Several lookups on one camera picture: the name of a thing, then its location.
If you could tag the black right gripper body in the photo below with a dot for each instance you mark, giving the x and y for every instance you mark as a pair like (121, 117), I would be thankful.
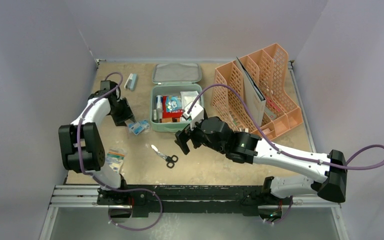
(189, 137)

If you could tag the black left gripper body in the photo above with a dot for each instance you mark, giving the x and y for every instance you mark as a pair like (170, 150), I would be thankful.
(121, 113)

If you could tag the brown glass medicine bottle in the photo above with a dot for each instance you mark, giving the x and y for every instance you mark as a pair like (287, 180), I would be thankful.
(170, 120)

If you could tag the blue white sachet packet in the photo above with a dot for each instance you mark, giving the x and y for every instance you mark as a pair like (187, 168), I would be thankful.
(138, 127)

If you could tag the black handled scissors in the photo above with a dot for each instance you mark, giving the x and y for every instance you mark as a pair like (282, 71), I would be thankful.
(170, 160)

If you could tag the red first aid pouch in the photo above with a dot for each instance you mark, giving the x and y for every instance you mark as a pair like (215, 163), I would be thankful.
(172, 114)

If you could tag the blue wet wipes packet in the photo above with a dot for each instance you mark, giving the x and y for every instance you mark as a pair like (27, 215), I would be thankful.
(172, 102)

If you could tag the white gauze packets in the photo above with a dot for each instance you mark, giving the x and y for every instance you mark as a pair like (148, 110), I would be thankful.
(188, 97)

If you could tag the small white blue tube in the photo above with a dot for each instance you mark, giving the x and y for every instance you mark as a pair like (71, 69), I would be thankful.
(159, 103)

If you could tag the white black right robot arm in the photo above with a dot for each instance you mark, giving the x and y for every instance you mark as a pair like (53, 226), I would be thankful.
(322, 174)

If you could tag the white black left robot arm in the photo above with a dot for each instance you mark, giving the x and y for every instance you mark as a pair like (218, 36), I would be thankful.
(81, 146)

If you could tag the mint green open case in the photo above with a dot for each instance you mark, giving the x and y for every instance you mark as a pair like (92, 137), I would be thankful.
(175, 83)

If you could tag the bandage box in bag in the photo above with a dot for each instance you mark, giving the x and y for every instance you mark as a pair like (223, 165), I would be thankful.
(115, 159)

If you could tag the grey folder in organizer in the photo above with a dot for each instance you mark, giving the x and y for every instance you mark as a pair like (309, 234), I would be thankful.
(253, 96)

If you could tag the peach plastic file organizer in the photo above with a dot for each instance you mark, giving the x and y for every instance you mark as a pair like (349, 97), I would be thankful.
(268, 67)

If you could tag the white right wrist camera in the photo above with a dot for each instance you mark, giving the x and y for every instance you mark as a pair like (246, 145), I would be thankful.
(193, 114)

